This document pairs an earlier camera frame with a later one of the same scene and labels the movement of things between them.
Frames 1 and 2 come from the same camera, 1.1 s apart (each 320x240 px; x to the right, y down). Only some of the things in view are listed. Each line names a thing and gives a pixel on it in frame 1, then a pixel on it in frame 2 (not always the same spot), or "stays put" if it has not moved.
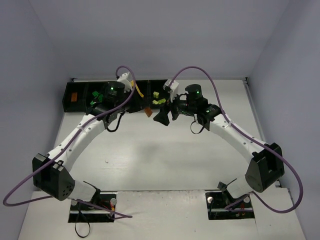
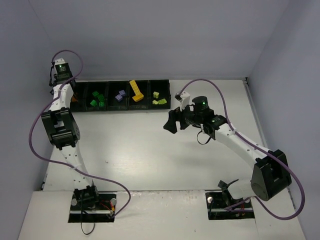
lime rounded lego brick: x=156 y=94 stays put
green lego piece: x=100 y=97 to x=93 y=103
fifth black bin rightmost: x=157 y=95 stays put
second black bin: x=92 y=86 stays put
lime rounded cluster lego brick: x=159 y=102 stays put
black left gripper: x=135 y=106 to x=53 y=83
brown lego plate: x=148 y=111 to x=73 y=99
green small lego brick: x=95 y=93 stays put
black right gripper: x=172 y=110 to x=179 y=118
